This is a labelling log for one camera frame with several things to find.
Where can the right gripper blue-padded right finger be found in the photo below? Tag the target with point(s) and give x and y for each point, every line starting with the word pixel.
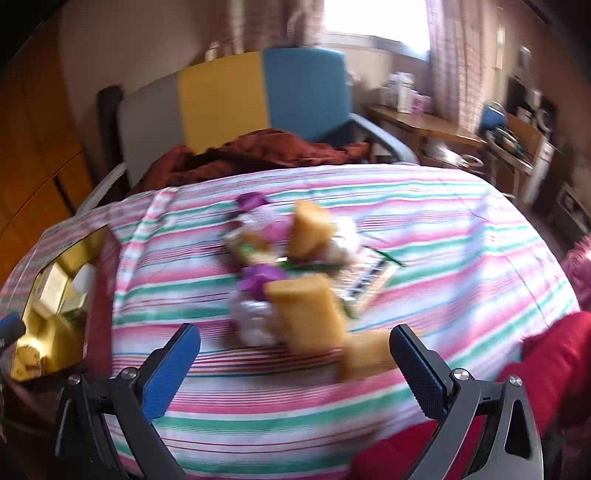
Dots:
pixel 448 396

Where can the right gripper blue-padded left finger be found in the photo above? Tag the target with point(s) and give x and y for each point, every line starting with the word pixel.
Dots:
pixel 165 369

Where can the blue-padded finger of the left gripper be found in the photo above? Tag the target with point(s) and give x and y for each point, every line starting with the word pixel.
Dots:
pixel 12 328

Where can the white soap bar block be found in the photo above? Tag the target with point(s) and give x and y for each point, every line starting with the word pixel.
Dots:
pixel 84 281

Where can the yellow sponge piece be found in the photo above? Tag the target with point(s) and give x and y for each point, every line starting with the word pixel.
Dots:
pixel 311 229
pixel 365 354
pixel 311 317

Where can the purple snack packet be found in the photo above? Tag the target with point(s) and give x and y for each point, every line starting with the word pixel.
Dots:
pixel 253 279
pixel 250 201

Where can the small green cracker packet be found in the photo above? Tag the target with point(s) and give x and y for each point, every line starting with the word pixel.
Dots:
pixel 248 248

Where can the white tea carton box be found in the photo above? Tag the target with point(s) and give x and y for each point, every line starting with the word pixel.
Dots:
pixel 48 290

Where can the green medicine box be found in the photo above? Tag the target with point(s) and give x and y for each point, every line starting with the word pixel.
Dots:
pixel 74 309

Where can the white plastic bag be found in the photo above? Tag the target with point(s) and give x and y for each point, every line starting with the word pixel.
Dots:
pixel 342 247

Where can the gold metal tray box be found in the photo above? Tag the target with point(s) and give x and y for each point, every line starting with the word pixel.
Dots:
pixel 86 345

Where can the red cloth cushion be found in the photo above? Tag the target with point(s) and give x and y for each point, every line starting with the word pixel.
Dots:
pixel 550 385

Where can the striped pink green tablecloth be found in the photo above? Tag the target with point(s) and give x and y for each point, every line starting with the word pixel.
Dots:
pixel 474 280

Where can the rust red jacket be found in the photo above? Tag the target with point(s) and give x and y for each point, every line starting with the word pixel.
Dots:
pixel 257 151

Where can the wooden side desk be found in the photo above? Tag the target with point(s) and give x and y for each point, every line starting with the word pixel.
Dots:
pixel 417 130

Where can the wooden chair with clutter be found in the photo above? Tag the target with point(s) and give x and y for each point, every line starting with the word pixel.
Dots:
pixel 517 157

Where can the white boxes on desk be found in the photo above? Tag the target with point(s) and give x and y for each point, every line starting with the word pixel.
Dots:
pixel 399 93

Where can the grey yellow blue armchair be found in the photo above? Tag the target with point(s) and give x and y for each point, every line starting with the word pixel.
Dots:
pixel 301 90

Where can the pink curtain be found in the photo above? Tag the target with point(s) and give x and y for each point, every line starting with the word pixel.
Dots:
pixel 457 60

